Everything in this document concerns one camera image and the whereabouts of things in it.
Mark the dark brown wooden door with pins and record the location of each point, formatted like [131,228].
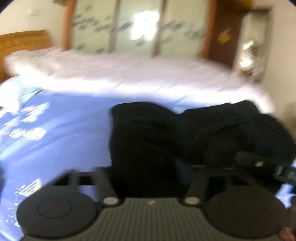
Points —
[225,33]

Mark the white quilted comforter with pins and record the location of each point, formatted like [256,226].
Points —
[185,81]

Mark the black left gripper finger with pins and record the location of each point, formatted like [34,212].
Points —
[97,177]

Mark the frosted glass wardrobe doors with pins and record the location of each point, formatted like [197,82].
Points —
[171,29]

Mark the blue patterned bed sheet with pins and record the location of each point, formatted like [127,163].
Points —
[55,134]

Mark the wooden headboard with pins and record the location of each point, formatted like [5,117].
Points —
[28,40]

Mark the black pants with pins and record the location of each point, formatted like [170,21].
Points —
[151,146]

